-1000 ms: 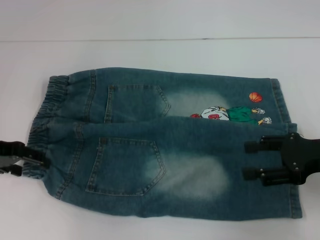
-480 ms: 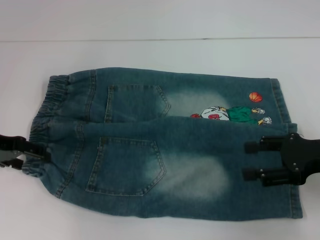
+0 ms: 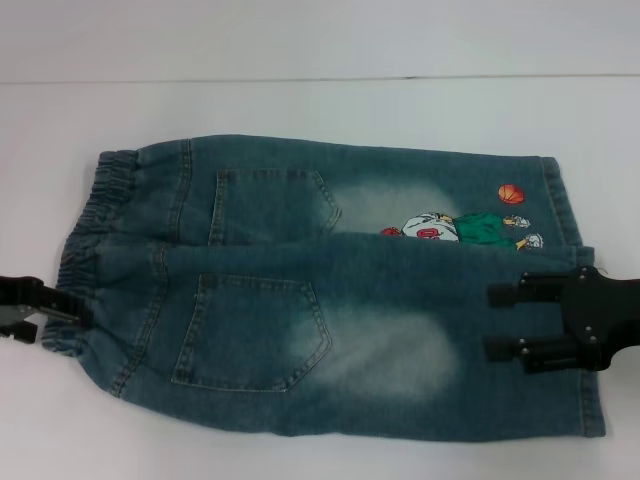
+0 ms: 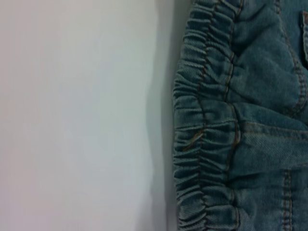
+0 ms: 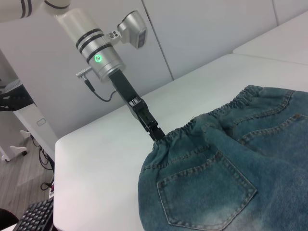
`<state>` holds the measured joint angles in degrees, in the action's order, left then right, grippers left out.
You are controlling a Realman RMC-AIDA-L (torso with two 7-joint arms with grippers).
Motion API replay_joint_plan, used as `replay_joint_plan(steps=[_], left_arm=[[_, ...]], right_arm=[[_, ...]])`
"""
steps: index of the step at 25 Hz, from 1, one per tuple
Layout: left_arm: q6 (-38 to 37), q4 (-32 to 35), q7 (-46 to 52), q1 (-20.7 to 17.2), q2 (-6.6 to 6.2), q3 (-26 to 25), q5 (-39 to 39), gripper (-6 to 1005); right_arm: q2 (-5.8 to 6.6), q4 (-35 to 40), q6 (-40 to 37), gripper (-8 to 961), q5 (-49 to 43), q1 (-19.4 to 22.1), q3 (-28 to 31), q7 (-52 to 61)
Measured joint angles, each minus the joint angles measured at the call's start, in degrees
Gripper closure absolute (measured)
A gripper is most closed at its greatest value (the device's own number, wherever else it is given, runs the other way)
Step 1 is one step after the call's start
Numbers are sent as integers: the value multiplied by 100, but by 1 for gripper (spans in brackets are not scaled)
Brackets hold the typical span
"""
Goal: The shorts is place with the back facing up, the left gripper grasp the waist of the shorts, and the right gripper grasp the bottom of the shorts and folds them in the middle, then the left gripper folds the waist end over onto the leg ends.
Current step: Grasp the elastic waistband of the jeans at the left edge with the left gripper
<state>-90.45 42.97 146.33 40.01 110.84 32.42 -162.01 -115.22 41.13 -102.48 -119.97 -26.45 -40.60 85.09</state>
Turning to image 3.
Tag blue denim shorts with cartoon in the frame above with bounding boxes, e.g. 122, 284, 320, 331
41, 132, 597, 459

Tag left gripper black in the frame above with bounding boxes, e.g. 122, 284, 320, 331
0, 273, 95, 345

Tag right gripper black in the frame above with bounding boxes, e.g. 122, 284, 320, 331
482, 266, 640, 376

